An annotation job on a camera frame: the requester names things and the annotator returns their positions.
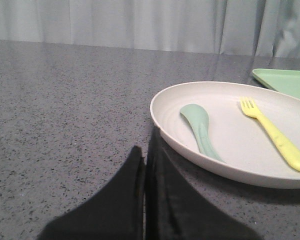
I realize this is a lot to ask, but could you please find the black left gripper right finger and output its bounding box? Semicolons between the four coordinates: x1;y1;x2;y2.
145;127;261;240

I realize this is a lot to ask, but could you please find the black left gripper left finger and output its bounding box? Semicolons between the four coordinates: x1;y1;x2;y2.
38;146;146;240

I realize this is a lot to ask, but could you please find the beige round plate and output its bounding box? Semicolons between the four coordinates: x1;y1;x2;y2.
150;81;300;189

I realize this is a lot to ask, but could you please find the yellow plastic fork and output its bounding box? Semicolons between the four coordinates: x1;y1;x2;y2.
239;96;300;172

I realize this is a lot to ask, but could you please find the green plastic spoon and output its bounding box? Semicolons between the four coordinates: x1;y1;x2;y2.
179;103;224;163

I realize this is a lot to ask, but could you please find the light green rectangular tray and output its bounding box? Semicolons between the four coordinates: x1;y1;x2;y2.
252;68;300;99

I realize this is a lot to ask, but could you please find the white curtain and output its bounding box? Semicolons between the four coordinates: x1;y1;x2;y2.
0;0;300;59

